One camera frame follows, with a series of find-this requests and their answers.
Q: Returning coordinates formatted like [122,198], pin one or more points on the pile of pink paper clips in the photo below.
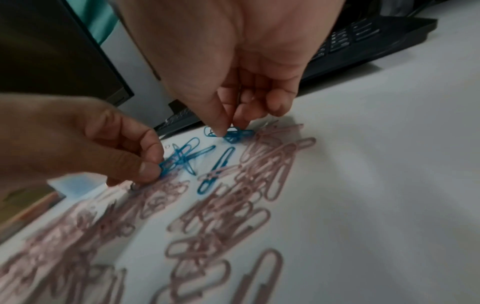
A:
[225,213]

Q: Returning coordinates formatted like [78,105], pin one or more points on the orange brown book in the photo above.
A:
[26,210]

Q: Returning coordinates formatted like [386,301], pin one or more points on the person's left hand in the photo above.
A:
[63,139]

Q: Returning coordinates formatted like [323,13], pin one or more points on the black keyboard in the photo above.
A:
[360,41]

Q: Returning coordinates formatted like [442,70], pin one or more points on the teal cloth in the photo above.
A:
[99,17]

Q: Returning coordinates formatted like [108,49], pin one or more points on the black monitor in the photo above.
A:
[48,53]

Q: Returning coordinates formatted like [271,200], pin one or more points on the blue paper clip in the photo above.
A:
[217,169]
[195,154]
[210,132]
[179,156]
[237,135]

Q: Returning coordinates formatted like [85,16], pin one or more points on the light blue box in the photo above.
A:
[77,185]

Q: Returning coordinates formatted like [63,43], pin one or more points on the person's right hand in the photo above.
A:
[240,44]

